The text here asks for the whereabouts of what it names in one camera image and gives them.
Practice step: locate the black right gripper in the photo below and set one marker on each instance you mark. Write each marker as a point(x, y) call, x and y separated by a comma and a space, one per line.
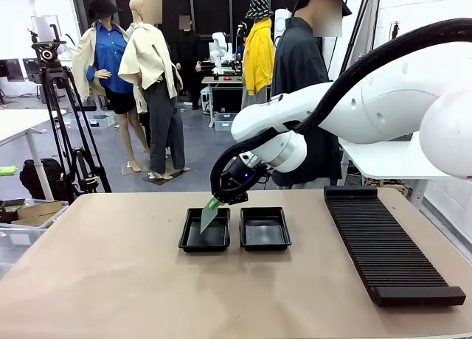
point(239, 177)

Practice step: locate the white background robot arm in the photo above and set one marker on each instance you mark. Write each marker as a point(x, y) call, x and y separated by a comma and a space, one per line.
point(219, 48)

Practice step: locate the black ESD tray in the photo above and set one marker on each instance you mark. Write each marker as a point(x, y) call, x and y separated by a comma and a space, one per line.
point(264, 231)
point(191, 239)

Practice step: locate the clear storage box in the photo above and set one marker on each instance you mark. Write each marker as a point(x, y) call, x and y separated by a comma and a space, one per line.
point(223, 122)

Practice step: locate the background work table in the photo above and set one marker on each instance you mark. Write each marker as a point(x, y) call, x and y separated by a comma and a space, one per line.
point(221, 80)

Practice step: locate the person in black clothes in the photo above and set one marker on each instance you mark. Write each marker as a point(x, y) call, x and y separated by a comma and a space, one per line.
point(188, 59)

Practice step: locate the mannequin in yellow hoodie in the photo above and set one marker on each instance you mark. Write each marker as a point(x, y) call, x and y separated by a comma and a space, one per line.
point(256, 55)

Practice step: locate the person in dark shirt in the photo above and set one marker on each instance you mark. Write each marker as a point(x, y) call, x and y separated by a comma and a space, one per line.
point(298, 59)

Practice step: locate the mannequin in beige jacket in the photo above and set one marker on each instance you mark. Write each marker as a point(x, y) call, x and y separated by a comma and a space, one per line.
point(151, 59)

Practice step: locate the white table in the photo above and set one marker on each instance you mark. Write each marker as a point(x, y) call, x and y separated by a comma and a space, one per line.
point(18, 123)
point(383, 162)

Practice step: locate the black slotted board rack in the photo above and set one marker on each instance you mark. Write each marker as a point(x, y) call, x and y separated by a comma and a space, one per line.
point(391, 243)

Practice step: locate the black backpack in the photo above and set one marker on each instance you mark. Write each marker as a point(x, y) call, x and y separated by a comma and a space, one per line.
point(40, 177)

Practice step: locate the mannequin in blue shirt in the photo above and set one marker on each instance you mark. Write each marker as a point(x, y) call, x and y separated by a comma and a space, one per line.
point(108, 55)

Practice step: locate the cardboard box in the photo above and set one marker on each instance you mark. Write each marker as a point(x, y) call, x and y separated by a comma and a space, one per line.
point(37, 212)

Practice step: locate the patterned bucket hat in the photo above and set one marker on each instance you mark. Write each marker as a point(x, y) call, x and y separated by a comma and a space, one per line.
point(259, 7)

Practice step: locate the clear plastic bin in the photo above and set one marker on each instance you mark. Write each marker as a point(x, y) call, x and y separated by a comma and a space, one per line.
point(22, 239)

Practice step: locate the black light stand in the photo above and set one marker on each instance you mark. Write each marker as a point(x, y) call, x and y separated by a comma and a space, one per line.
point(395, 29)
point(359, 29)

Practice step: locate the black brimmed hat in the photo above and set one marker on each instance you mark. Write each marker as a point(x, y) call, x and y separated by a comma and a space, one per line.
point(101, 7)

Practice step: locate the black monitor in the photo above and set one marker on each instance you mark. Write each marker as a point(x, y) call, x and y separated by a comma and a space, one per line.
point(30, 68)
point(13, 70)

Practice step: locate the black camera tripod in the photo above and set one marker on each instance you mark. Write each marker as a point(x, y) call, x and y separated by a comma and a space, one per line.
point(55, 96)

